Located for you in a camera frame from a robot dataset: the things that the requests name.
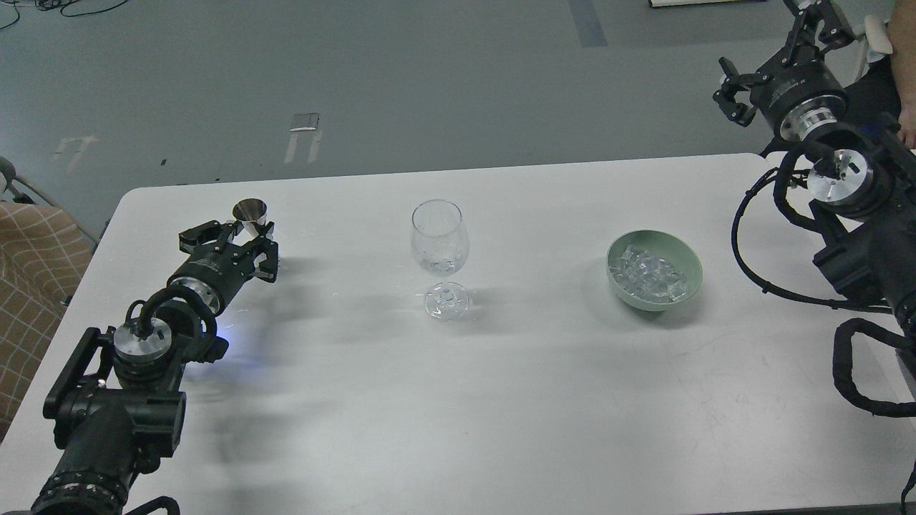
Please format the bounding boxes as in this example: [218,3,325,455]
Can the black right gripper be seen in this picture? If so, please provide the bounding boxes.
[713,1,856,142]

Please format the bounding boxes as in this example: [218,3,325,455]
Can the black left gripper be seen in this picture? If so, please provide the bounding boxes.
[167,220,279,315]

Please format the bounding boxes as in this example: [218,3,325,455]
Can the steel double jigger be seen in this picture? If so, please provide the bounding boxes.
[232,198,268,237]

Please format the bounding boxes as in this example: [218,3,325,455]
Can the clear ice cubes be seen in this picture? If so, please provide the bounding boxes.
[610,245,691,303]

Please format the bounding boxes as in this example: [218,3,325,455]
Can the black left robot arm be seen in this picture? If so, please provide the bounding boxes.
[30,215,279,514]

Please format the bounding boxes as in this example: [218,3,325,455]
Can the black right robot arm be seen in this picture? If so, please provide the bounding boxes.
[713,1,915,418]

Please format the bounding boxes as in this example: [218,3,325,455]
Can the clear wine glass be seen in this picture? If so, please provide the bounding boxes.
[410,199,470,320]

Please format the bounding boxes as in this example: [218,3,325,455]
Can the person's hand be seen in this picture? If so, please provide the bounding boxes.
[897,101,915,151]

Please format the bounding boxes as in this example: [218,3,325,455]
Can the seated person dark trousers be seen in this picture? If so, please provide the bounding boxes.
[844,54,915,138]

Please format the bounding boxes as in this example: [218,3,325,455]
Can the green bowl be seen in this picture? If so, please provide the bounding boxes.
[605,230,704,313]

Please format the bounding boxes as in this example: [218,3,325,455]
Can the black floor cables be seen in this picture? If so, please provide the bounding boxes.
[0,0,130,31]

